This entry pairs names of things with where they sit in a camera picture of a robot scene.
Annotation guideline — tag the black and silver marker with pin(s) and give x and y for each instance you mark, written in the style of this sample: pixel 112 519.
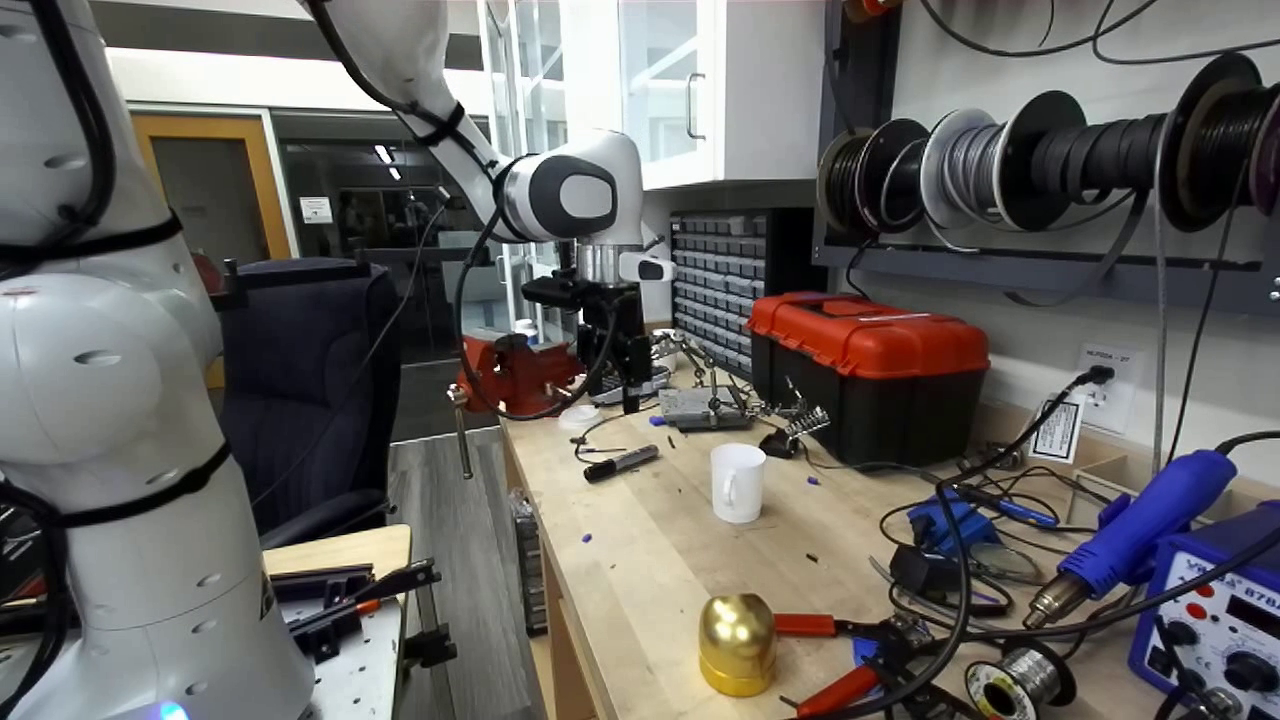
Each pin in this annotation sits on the black and silver marker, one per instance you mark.
pixel 604 468

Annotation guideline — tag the grey parts drawer cabinet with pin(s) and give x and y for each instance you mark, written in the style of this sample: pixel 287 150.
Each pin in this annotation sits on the grey parts drawer cabinet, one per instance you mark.
pixel 717 282

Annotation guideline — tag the helping hands clip stand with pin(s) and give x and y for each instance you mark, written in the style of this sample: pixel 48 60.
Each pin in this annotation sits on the helping hands clip stand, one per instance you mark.
pixel 796 419

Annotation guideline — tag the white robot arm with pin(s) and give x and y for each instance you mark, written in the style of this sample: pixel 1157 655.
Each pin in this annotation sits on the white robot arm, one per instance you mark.
pixel 110 442

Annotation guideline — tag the solder wire spool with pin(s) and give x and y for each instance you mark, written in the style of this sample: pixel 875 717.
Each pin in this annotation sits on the solder wire spool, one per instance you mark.
pixel 1023 684

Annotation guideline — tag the wire spool rack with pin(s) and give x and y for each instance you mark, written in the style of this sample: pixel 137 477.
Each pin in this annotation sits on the wire spool rack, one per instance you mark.
pixel 1192 166

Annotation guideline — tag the red bench vise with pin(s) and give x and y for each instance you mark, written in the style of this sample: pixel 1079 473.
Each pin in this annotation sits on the red bench vise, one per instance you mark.
pixel 515 376

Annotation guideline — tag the blue soldering station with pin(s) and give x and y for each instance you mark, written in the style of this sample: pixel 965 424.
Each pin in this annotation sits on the blue soldering station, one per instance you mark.
pixel 1225 633

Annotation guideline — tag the blue hot air gun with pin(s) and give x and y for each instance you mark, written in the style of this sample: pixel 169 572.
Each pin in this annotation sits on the blue hot air gun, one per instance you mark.
pixel 1130 534

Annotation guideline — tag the dark blue office chair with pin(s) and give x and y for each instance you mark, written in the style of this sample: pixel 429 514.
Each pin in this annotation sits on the dark blue office chair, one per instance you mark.
pixel 308 392

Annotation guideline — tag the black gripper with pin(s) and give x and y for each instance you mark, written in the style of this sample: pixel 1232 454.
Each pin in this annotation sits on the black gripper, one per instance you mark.
pixel 611 329

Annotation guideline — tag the white mug cup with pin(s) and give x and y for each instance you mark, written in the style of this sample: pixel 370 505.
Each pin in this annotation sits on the white mug cup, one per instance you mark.
pixel 738 481

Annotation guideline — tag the red and black toolbox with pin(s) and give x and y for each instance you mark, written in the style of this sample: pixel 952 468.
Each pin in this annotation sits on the red and black toolbox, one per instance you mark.
pixel 896 386

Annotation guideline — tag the small wooden side table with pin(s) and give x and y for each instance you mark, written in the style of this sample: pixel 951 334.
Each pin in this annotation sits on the small wooden side table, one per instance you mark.
pixel 363 679

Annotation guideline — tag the red handled pliers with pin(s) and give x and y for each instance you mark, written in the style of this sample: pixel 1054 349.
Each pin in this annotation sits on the red handled pliers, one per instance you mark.
pixel 845 666

